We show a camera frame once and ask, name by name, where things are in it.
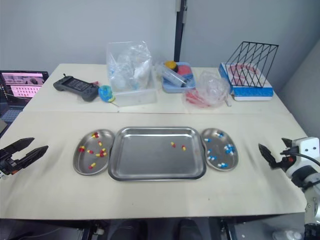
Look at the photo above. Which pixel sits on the clear syringe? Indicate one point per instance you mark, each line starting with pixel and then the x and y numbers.
pixel 175 76

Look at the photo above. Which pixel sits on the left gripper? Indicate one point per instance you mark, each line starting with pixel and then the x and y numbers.
pixel 8 166

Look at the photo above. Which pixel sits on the clear bag with red pieces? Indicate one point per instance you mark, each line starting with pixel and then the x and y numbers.
pixel 210 90

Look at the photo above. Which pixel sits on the light blue plastic tray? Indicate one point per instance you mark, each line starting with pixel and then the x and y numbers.
pixel 178 88

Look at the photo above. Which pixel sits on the clear plastic box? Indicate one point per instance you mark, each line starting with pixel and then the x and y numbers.
pixel 135 96

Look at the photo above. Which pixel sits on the dark grey handheld game console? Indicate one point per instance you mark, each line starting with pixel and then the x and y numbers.
pixel 75 86

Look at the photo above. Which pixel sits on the robot body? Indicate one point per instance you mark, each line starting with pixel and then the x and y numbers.
pixel 157 228

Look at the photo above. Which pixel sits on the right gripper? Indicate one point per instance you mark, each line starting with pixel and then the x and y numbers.
pixel 285 161

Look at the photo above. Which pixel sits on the blue white flat box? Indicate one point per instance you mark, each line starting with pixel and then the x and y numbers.
pixel 252 92

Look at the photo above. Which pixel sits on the rectangular steel tray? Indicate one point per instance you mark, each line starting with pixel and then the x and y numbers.
pixel 157 160

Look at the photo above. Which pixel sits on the dark vertical pole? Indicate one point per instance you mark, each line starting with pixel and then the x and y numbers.
pixel 180 30

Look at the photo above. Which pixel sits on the steel kidney dish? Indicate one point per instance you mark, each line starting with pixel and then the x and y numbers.
pixel 87 160
pixel 220 156

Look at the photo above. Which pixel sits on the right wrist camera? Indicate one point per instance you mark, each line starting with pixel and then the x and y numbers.
pixel 307 148

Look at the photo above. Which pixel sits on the red flat pad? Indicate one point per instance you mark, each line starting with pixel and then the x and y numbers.
pixel 185 70

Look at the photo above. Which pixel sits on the yellow black round object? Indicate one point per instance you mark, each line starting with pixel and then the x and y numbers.
pixel 171 66

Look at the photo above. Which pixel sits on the clear plastic bag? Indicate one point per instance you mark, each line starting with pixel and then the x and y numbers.
pixel 132 67

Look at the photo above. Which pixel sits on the laptop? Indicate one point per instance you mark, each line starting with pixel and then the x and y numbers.
pixel 21 90

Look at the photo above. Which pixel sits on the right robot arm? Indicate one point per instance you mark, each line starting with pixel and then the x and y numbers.
pixel 310 182

